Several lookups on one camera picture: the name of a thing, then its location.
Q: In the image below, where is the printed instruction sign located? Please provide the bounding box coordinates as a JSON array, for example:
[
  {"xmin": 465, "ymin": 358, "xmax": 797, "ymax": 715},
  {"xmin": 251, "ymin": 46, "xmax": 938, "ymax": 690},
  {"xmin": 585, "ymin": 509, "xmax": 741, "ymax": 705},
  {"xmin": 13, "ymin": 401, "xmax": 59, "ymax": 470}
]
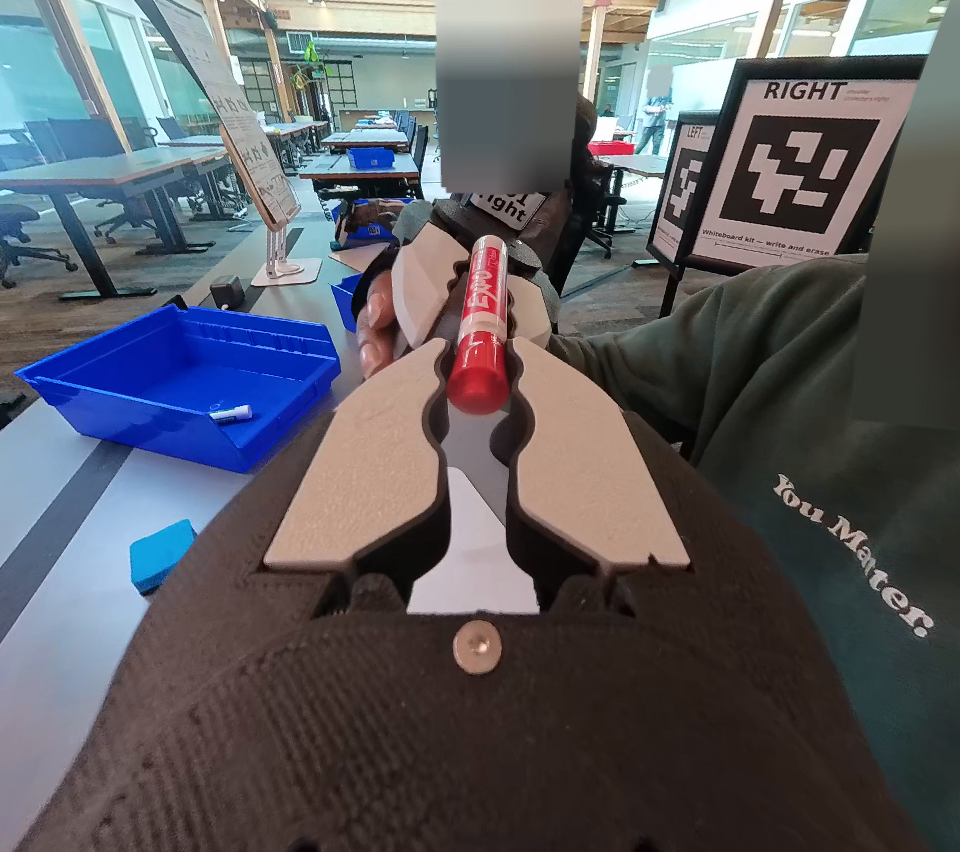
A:
[{"xmin": 129, "ymin": 0, "xmax": 302, "ymax": 229}]

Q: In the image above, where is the small black white tag sign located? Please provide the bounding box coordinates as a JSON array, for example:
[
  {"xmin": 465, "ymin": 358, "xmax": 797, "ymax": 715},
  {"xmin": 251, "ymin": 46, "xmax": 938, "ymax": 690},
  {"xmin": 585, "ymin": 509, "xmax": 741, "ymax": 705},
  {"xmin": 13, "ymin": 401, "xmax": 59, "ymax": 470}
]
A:
[{"xmin": 645, "ymin": 111, "xmax": 723, "ymax": 269}]

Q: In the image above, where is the dark brown jacket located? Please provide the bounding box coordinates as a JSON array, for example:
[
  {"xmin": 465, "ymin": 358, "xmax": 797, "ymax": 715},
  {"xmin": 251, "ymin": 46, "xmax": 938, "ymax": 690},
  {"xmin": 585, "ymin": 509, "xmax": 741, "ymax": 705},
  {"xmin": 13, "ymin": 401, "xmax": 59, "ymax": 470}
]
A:
[{"xmin": 551, "ymin": 94, "xmax": 615, "ymax": 301}]

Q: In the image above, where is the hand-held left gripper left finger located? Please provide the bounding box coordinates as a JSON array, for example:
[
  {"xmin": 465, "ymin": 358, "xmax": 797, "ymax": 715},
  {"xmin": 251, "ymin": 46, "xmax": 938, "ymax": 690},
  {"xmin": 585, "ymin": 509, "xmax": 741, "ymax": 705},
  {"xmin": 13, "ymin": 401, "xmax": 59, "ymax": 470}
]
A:
[{"xmin": 262, "ymin": 337, "xmax": 453, "ymax": 579}]

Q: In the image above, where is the person's green sweatshirt torso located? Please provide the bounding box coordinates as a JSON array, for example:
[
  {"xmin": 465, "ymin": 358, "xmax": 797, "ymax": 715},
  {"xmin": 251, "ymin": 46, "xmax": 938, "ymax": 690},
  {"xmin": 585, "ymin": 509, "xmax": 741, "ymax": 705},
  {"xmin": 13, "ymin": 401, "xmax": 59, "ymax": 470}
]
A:
[{"xmin": 693, "ymin": 259, "xmax": 960, "ymax": 852}]

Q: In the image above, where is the black tape strip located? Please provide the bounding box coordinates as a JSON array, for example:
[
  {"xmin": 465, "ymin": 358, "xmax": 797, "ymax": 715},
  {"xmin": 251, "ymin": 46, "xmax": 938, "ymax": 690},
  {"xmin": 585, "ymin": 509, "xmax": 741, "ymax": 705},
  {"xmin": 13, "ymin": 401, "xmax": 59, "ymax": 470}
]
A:
[{"xmin": 0, "ymin": 228, "xmax": 306, "ymax": 643}]

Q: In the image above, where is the white sign stand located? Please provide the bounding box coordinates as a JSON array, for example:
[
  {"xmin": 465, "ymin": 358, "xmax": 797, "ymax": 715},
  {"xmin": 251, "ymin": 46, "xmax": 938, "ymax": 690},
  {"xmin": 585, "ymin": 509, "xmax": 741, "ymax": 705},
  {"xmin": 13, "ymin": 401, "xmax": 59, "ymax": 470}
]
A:
[{"xmin": 250, "ymin": 224, "xmax": 324, "ymax": 289}]

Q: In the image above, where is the person's right hand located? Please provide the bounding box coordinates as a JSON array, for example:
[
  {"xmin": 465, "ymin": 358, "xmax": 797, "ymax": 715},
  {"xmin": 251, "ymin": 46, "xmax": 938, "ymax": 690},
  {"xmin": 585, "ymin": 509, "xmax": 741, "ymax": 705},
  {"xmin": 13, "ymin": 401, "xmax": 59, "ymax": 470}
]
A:
[{"xmin": 354, "ymin": 267, "xmax": 411, "ymax": 380}]

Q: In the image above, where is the large black white tag sign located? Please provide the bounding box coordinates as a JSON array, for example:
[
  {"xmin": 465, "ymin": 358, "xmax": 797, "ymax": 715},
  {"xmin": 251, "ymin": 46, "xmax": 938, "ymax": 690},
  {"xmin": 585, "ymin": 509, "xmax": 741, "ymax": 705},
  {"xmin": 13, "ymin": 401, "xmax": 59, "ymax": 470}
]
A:
[{"xmin": 686, "ymin": 55, "xmax": 929, "ymax": 277}]

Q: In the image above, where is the wooden top desk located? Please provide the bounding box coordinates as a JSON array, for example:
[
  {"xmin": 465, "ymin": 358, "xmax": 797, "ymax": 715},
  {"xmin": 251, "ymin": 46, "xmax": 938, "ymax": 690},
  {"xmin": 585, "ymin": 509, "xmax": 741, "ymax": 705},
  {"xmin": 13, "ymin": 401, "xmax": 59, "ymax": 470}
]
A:
[{"xmin": 0, "ymin": 148, "xmax": 228, "ymax": 302}]

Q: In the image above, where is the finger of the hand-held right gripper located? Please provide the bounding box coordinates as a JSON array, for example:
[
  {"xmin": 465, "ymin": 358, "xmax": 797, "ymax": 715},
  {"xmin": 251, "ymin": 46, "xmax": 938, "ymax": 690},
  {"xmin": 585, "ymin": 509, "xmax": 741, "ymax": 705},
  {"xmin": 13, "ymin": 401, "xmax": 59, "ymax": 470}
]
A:
[
  {"xmin": 510, "ymin": 267, "xmax": 564, "ymax": 352},
  {"xmin": 391, "ymin": 225, "xmax": 472, "ymax": 352}
]

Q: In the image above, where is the black office chair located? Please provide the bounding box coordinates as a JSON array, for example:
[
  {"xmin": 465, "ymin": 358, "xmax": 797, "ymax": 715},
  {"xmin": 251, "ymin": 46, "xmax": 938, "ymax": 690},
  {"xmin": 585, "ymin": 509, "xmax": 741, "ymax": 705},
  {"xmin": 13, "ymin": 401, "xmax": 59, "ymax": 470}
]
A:
[
  {"xmin": 583, "ymin": 168, "xmax": 628, "ymax": 262},
  {"xmin": 0, "ymin": 203, "xmax": 81, "ymax": 290}
]

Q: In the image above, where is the red dry erase marker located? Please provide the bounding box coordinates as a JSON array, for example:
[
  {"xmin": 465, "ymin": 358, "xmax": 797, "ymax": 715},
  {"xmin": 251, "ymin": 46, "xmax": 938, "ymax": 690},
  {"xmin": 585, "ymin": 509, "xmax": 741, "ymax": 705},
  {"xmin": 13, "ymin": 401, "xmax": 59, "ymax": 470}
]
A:
[{"xmin": 456, "ymin": 235, "xmax": 513, "ymax": 350}]

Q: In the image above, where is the blue foam eraser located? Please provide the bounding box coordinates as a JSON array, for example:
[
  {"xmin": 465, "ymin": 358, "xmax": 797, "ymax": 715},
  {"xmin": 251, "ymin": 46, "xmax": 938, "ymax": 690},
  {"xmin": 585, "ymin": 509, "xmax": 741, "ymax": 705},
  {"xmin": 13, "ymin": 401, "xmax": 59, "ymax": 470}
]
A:
[{"xmin": 129, "ymin": 519, "xmax": 198, "ymax": 596}]

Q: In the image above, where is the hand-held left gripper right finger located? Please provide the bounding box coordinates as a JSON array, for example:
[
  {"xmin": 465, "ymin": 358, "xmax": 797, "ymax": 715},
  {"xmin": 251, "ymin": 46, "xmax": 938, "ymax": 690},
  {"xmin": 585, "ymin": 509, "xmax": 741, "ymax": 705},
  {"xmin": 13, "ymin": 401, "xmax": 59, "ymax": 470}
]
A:
[{"xmin": 489, "ymin": 337, "xmax": 693, "ymax": 581}]

